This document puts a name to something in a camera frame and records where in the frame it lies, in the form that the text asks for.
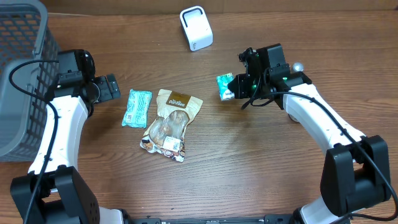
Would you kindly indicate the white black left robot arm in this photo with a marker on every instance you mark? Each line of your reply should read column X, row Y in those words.
column 53, row 191

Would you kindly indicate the brown snack pouch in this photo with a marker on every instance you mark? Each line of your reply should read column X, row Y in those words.
column 166, row 135

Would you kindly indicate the small green white carton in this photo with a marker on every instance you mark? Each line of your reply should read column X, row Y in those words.
column 222, row 82

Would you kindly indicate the yellow liquid bottle silver cap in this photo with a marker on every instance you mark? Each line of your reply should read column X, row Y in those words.
column 297, row 67

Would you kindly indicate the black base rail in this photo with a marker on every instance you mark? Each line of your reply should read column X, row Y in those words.
column 217, row 221

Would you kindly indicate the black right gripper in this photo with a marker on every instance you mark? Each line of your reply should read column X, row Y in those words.
column 240, row 88

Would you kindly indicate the teal wet wipes pack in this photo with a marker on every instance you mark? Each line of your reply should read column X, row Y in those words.
column 136, row 110

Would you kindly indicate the green lid white jar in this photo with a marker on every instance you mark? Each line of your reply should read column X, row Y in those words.
column 293, row 118

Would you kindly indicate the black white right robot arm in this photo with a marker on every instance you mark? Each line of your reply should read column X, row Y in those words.
column 356, row 171

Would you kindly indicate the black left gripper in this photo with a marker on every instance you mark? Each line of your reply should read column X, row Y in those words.
column 106, row 93

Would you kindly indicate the grey plastic mesh basket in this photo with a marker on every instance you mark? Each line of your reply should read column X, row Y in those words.
column 28, row 67

